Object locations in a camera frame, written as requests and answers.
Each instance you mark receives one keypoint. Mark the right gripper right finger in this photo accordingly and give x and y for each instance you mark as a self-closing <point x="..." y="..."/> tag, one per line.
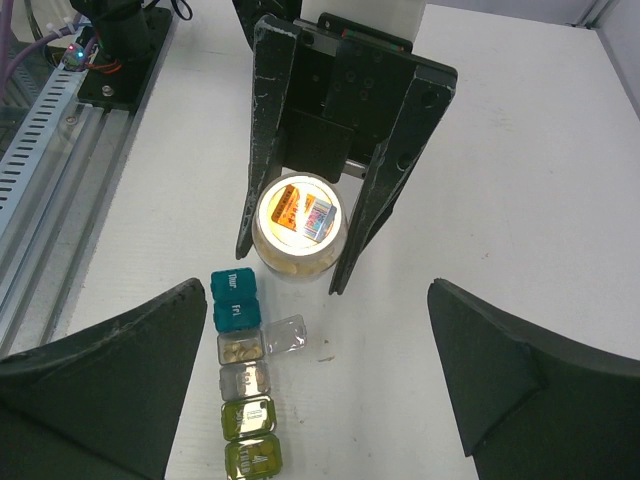
<point x="528" y="402"/>

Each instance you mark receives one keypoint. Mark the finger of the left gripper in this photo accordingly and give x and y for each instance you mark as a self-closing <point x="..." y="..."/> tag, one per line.
<point x="275" y="44"/>
<point x="429" y="93"/>

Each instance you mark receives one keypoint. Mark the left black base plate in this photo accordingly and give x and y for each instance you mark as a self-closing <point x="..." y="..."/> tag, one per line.
<point x="129" y="36"/>

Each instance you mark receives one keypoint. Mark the clear bottle yellow capsules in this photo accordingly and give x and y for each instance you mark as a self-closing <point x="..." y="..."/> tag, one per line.
<point x="296" y="269"/>

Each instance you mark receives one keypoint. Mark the weekly pill organizer strip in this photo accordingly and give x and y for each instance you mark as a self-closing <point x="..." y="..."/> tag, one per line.
<point x="244" y="344"/>

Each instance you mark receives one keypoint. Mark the left aluminium frame post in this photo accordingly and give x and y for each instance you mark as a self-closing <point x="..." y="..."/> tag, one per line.
<point x="595" y="14"/>

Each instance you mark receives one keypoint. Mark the white slotted cable duct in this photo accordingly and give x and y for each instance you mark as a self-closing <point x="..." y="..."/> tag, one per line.
<point x="32" y="138"/>

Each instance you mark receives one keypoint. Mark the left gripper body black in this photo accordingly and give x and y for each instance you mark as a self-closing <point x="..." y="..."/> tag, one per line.
<point x="346" y="86"/>

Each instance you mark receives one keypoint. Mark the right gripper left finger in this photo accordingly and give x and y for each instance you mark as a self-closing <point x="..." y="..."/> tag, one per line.
<point x="104" y="402"/>

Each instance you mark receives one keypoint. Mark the gold bottle cap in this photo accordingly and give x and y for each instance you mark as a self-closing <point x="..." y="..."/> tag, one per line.
<point x="300" y="215"/>

